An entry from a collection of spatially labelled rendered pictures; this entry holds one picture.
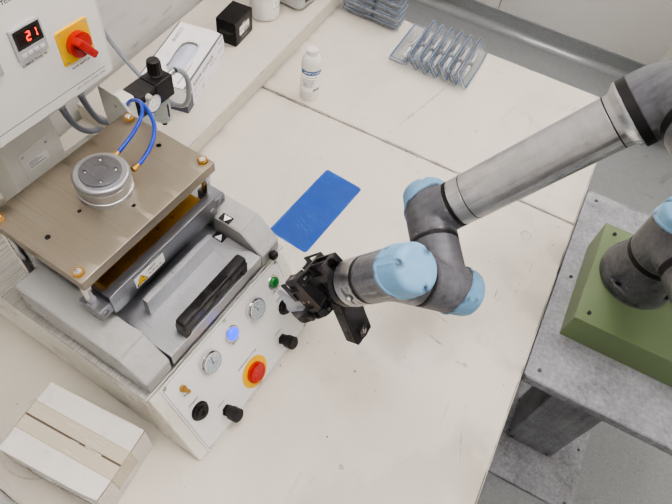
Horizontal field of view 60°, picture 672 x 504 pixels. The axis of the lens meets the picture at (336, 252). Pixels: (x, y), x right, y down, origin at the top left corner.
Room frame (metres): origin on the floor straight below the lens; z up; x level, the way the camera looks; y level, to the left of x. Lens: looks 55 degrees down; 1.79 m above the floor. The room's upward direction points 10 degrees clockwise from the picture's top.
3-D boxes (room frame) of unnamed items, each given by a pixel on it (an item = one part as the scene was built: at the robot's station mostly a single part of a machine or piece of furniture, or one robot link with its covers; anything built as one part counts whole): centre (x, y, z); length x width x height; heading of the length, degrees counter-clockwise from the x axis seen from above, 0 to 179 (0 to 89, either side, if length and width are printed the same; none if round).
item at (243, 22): (1.33, 0.37, 0.83); 0.09 x 0.06 x 0.07; 164
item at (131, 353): (0.35, 0.34, 0.97); 0.25 x 0.05 x 0.07; 66
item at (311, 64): (1.20, 0.14, 0.82); 0.05 x 0.05 x 0.14
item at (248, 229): (0.60, 0.22, 0.97); 0.26 x 0.05 x 0.07; 66
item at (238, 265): (0.43, 0.18, 0.99); 0.15 x 0.02 x 0.04; 156
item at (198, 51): (1.13, 0.45, 0.83); 0.23 x 0.12 x 0.07; 172
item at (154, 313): (0.49, 0.30, 0.97); 0.30 x 0.22 x 0.08; 66
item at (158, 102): (0.76, 0.37, 1.05); 0.15 x 0.05 x 0.15; 156
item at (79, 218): (0.54, 0.37, 1.08); 0.31 x 0.24 x 0.13; 156
